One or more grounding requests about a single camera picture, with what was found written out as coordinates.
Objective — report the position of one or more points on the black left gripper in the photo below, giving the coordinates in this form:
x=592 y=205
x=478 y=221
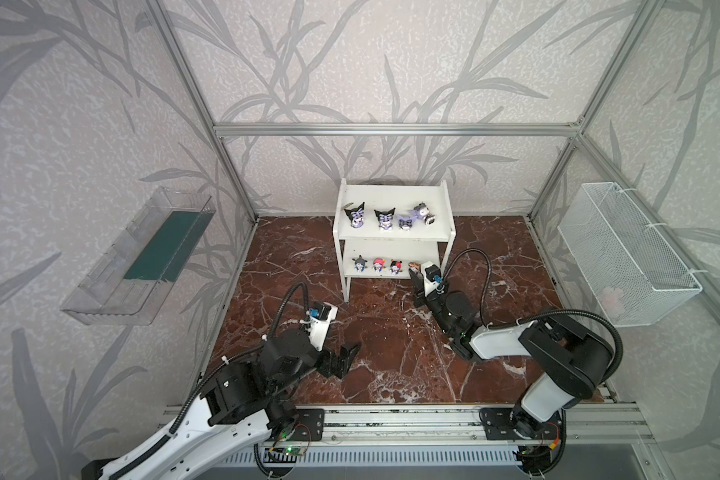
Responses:
x=331 y=362

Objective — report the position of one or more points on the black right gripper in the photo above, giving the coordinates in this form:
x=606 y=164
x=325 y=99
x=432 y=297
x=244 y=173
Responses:
x=431 y=301

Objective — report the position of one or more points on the red black blue toy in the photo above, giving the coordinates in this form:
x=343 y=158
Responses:
x=395 y=267

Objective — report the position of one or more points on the pink red blue toy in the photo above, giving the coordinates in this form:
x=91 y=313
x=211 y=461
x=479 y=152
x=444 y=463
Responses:
x=380 y=265

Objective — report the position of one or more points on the purple winged figure toy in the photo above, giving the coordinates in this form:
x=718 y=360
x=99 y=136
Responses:
x=405 y=222

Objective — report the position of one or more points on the grey blue penguin toy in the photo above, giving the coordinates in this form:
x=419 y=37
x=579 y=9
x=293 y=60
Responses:
x=360 y=263

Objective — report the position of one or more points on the purple hat figure toy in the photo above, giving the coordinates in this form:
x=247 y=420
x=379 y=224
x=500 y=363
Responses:
x=422 y=213

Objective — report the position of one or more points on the black purple figure toy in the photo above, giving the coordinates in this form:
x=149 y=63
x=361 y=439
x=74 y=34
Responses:
x=385 y=218
x=355 y=214

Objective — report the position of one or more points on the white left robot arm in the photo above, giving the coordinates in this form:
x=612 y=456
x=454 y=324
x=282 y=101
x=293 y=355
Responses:
x=243 y=401

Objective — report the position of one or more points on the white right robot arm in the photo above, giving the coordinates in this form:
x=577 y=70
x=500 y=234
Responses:
x=577 y=350

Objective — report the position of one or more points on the white two-tier shelf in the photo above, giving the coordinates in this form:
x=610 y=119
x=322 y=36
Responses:
x=423 y=243

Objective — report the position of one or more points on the pink toy in basket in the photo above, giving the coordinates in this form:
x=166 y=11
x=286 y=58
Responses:
x=612 y=301

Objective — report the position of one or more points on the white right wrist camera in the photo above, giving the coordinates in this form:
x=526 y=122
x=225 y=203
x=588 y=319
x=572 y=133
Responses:
x=433 y=280

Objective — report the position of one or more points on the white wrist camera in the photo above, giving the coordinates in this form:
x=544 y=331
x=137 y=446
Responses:
x=319 y=318
x=433 y=280

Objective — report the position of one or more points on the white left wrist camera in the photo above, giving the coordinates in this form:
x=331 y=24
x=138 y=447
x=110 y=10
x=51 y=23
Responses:
x=319 y=318

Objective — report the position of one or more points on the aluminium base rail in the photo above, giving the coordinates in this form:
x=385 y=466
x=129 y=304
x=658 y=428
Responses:
x=348 y=425

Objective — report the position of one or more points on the aluminium frame horizontal bar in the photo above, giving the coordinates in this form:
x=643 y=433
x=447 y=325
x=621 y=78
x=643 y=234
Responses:
x=224 y=130

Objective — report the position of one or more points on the white wire mesh basket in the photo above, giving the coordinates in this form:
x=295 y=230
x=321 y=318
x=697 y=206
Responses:
x=616 y=245

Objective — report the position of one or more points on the clear plastic wall bin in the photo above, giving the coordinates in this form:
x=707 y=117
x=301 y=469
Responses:
x=129 y=284

